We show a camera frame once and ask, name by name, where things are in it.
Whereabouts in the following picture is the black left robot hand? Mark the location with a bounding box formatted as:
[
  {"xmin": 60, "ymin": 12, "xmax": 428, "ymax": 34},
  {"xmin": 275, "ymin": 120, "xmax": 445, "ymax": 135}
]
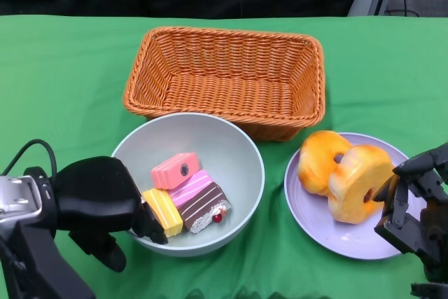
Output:
[{"xmin": 52, "ymin": 155, "xmax": 169, "ymax": 272}]

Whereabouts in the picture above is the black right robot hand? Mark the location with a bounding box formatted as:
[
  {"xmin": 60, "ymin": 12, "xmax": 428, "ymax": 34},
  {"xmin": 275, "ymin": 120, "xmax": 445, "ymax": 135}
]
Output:
[{"xmin": 374, "ymin": 143, "xmax": 448, "ymax": 276}]

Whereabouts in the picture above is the round striped orange bread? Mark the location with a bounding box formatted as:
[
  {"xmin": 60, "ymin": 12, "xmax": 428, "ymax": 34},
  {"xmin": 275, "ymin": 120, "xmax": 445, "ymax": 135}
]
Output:
[{"xmin": 328, "ymin": 144, "xmax": 395, "ymax": 224}]

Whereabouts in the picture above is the long ridged orange bread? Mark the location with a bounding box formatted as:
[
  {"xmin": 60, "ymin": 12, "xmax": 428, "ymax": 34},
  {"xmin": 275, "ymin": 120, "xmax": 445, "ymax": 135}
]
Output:
[{"xmin": 297, "ymin": 130, "xmax": 352, "ymax": 195}]

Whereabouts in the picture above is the grey round bowl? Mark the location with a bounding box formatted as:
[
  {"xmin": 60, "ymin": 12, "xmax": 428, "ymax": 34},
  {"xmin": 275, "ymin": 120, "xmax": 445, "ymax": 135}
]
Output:
[{"xmin": 110, "ymin": 112, "xmax": 265, "ymax": 257}]

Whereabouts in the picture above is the yellow cake slice with fruit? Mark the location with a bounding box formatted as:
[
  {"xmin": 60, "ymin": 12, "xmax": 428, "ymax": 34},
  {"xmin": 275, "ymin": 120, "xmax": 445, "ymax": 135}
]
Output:
[{"xmin": 141, "ymin": 188, "xmax": 184, "ymax": 238}]

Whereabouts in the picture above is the coral pink cake slice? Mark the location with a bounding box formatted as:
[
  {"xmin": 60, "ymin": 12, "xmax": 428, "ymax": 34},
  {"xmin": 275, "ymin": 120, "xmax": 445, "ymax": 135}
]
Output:
[{"xmin": 150, "ymin": 151, "xmax": 201, "ymax": 190}]

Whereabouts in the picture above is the magenta striped cake slice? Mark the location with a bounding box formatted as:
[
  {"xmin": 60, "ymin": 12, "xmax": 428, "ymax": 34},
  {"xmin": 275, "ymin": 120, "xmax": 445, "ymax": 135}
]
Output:
[{"xmin": 169, "ymin": 169, "xmax": 214, "ymax": 209}]

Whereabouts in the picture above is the chocolate striped cake slice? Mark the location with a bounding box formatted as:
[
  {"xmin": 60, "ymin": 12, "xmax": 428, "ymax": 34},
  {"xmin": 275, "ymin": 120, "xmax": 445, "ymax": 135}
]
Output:
[{"xmin": 178, "ymin": 183, "xmax": 232, "ymax": 234}]

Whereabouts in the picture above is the lavender round plate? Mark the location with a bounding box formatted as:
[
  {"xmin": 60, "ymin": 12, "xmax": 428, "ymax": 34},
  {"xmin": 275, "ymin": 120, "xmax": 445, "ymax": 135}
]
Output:
[{"xmin": 283, "ymin": 132, "xmax": 410, "ymax": 260}]

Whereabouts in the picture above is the orange wicker basket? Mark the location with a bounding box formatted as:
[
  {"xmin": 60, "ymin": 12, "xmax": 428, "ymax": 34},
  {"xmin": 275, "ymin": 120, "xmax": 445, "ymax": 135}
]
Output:
[{"xmin": 122, "ymin": 25, "xmax": 328, "ymax": 142}]

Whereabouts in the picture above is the green tablecloth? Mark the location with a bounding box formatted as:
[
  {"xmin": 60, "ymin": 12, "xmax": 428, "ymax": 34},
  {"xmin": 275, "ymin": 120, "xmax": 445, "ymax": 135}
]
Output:
[{"xmin": 0, "ymin": 14, "xmax": 448, "ymax": 299}]

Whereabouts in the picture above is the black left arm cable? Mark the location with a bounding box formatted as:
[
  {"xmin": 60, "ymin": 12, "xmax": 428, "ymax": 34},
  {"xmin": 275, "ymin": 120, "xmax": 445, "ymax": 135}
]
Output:
[{"xmin": 1, "ymin": 139, "xmax": 58, "ymax": 183}]

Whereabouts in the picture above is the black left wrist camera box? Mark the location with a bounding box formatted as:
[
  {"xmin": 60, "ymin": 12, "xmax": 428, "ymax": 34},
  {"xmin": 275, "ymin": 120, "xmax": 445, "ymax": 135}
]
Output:
[{"xmin": 0, "ymin": 223, "xmax": 97, "ymax": 299}]

